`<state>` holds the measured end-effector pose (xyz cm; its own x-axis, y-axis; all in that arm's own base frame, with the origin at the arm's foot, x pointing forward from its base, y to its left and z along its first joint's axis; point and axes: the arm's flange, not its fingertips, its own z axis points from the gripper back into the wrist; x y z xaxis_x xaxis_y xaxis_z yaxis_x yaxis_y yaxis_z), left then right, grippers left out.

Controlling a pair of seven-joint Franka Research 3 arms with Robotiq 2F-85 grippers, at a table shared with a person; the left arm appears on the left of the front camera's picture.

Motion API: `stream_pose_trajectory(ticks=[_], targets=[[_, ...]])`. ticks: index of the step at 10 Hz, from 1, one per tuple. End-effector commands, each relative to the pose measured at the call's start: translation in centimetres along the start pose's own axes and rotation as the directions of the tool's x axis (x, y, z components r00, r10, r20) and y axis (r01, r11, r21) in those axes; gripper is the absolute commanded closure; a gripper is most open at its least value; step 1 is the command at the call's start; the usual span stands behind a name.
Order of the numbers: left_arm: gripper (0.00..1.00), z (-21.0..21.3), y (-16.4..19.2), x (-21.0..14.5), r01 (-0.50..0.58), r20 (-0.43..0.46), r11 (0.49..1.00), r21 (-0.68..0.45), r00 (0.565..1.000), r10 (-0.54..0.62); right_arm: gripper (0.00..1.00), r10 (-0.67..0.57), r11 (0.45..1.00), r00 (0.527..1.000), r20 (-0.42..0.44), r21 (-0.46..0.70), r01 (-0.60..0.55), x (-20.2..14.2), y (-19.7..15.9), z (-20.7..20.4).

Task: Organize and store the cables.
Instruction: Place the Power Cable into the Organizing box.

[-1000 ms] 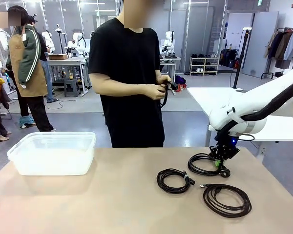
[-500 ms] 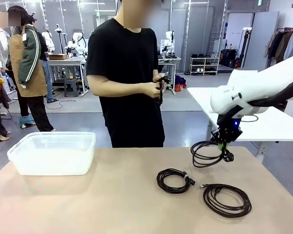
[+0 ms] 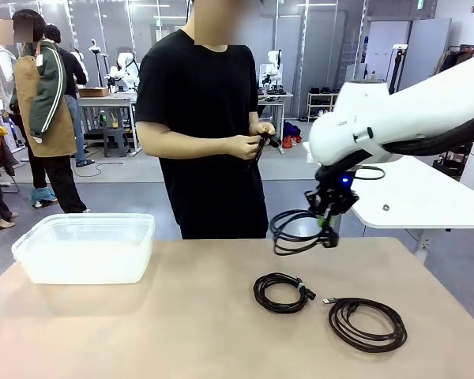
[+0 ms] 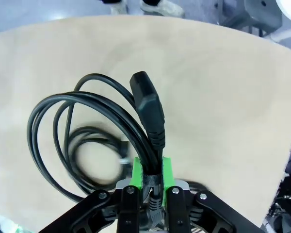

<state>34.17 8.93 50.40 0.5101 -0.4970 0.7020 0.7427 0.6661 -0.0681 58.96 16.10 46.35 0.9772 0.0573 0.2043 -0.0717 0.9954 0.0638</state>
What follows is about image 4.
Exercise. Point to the white sneaker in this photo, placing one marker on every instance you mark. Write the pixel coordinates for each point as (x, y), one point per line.
(162, 8)

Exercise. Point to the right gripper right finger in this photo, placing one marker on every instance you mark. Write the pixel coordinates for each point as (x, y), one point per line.
(175, 211)

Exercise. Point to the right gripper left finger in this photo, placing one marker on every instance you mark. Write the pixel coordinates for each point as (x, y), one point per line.
(129, 211)

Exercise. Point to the grey metal robot pedestal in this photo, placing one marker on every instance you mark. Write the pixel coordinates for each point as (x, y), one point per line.
(252, 14)

